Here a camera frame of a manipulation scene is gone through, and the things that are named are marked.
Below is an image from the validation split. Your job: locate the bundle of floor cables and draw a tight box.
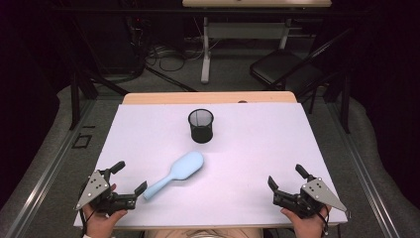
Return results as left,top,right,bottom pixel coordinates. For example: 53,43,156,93
145,43,206,92

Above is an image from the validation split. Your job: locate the person's right hand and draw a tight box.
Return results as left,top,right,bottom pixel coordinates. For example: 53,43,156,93
280,205,332,238

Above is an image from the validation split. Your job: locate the white-legged wooden desk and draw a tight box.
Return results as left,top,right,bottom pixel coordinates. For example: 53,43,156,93
181,0,333,84

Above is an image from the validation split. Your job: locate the right hand-held gripper cable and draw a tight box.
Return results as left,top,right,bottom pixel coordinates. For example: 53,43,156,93
316,211,331,237

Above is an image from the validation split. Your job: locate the black metal crossbar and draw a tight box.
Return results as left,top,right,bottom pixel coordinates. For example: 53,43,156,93
49,7,368,18

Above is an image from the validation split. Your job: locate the black metal stand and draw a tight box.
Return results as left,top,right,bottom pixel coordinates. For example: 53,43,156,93
295,70,352,134
68,70,130,131

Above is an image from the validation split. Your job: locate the white table cover sheet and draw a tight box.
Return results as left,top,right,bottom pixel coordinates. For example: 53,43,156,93
72,102,349,229

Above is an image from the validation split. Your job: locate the hand-held gripper cable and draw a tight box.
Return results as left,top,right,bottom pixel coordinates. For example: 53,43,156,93
78,207,97,238
316,211,331,237

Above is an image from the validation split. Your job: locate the person's left hand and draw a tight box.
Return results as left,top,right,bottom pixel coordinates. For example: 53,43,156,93
82,203,128,238

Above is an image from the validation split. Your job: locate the light blue hairbrush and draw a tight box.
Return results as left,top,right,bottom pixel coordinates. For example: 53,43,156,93
143,151,205,201

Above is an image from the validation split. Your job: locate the black mesh pen cup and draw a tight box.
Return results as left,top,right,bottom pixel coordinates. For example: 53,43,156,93
187,108,215,145

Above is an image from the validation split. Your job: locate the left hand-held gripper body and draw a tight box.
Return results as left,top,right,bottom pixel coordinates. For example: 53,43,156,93
74,168,138,215

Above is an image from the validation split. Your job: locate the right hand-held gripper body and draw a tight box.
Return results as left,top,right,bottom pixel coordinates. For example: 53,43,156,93
272,178,349,219

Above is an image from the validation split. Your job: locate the grey metal floor rail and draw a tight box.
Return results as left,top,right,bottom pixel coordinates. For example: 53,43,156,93
4,98,97,238
325,98,400,238

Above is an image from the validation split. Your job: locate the black folding chair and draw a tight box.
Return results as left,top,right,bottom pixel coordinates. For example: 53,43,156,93
249,28,353,97

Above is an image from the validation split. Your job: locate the left hand-held gripper cable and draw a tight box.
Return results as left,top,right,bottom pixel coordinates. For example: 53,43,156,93
78,207,97,238

